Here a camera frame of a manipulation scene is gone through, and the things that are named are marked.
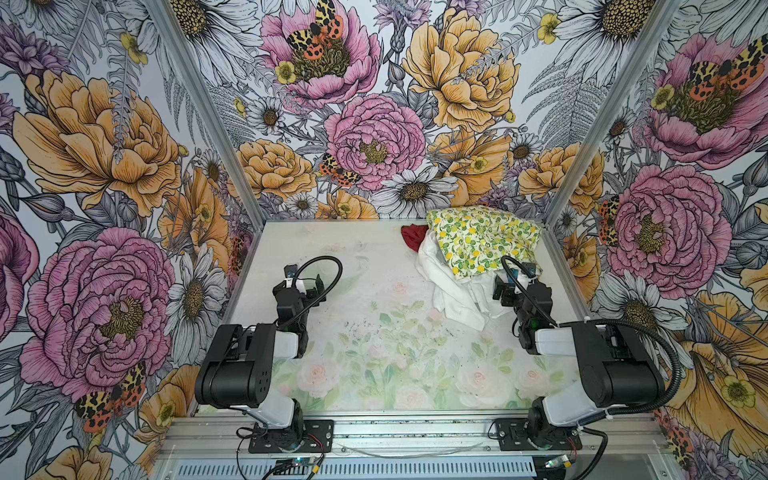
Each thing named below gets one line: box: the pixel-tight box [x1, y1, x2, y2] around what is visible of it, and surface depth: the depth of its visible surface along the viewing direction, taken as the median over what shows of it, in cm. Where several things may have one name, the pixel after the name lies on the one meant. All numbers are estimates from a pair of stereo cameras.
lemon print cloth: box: [426, 205, 543, 279], surface depth 103 cm
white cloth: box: [416, 230, 512, 331], surface depth 100 cm
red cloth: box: [400, 224, 429, 253], surface depth 117 cm
